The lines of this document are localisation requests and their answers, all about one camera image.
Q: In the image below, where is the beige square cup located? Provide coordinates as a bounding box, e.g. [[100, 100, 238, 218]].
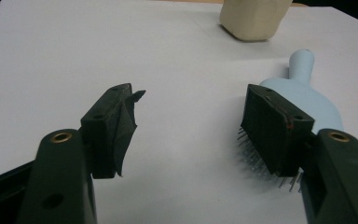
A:
[[219, 0, 293, 42]]

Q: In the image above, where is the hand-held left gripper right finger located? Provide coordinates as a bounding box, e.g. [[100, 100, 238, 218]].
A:
[[240, 83, 358, 224]]

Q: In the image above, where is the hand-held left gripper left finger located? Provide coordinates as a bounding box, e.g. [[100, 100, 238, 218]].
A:
[[15, 82, 147, 224]]

